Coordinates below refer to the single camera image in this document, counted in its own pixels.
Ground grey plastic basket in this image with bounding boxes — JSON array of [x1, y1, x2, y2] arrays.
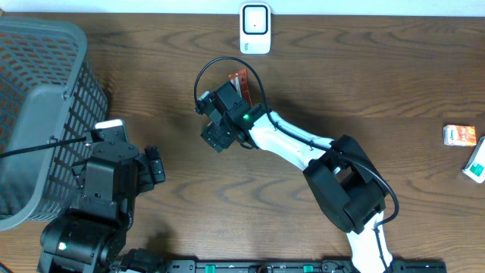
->
[[1, 17, 108, 231]]

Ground left black cable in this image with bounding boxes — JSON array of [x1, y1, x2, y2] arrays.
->
[[0, 136, 88, 159]]

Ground right black cable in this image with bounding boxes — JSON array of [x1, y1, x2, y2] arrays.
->
[[192, 56, 401, 273]]

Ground black cable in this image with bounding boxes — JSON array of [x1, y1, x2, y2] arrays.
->
[[0, 136, 88, 159], [192, 56, 401, 273]]

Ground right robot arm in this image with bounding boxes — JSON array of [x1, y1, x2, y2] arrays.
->
[[197, 103, 396, 272]]

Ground white barcode scanner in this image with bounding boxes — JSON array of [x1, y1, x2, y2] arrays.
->
[[239, 2, 271, 55]]

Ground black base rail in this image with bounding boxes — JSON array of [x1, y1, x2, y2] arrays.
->
[[113, 248, 449, 273]]

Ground orange snack bar wrapper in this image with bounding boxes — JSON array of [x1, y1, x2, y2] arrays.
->
[[228, 68, 252, 106]]

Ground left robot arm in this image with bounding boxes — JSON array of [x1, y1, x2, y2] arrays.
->
[[37, 120, 165, 272]]

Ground orange white small box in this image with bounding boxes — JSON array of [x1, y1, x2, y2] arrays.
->
[[443, 124, 477, 146]]

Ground white green carton box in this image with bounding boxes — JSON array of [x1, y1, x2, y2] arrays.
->
[[462, 136, 485, 184]]

